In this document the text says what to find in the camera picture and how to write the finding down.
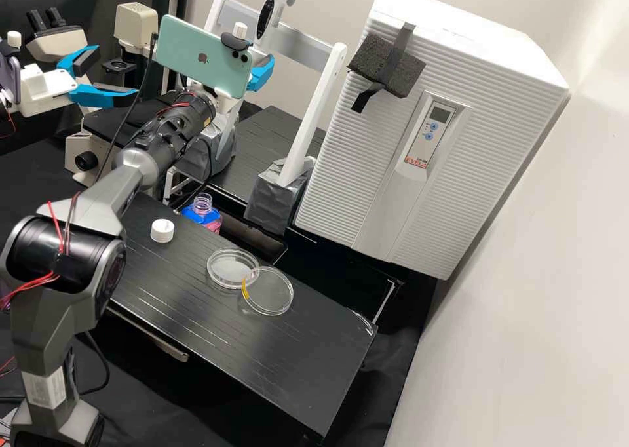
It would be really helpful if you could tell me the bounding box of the white incubator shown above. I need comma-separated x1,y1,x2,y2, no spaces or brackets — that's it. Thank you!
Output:
366,0,571,95

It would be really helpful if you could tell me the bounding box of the right wrist camera phone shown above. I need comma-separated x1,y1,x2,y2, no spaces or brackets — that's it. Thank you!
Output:
155,14,256,105

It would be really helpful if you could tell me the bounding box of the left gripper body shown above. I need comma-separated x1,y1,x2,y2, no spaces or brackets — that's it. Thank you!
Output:
20,65,79,118

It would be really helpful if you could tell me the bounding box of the cream microscope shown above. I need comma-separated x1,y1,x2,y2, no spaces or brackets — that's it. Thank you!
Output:
24,2,207,188

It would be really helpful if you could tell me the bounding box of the petri dish lid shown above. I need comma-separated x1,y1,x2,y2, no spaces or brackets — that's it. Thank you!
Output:
240,265,295,317

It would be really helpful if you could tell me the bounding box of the white bottle cap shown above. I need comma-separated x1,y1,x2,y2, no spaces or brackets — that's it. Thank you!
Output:
150,218,177,244

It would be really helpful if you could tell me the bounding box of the petri dish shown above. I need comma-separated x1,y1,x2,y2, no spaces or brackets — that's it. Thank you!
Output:
206,248,260,291

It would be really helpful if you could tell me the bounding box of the black tray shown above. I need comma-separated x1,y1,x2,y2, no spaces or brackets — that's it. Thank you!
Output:
271,230,406,333

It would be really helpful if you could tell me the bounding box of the white pipette stand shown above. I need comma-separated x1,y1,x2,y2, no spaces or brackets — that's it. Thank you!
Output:
203,0,349,188

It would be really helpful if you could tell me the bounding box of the incubator door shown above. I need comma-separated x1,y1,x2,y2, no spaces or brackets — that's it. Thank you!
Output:
292,22,571,282

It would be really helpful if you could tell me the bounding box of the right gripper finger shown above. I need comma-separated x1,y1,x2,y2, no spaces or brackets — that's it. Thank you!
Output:
245,53,276,92

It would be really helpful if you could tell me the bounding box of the grey taped block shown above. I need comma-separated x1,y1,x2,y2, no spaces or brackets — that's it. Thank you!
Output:
197,121,238,176
243,157,316,235

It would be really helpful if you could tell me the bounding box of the black cable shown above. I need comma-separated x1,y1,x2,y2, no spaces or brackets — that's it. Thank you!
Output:
95,31,161,184
72,328,112,395

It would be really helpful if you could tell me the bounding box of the black platform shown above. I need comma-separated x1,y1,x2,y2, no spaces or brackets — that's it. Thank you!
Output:
205,104,329,213
104,190,380,441

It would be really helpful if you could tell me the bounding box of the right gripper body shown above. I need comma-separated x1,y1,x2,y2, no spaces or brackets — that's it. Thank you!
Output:
215,96,242,125

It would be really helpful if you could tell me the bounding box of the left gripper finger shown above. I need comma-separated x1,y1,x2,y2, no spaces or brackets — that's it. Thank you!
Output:
56,45,102,80
68,83,140,109

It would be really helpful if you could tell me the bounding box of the pipette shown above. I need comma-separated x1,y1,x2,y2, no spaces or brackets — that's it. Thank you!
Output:
252,0,297,50

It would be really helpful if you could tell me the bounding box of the red liquid bottle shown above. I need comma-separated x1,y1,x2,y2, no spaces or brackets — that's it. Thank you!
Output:
180,193,223,235

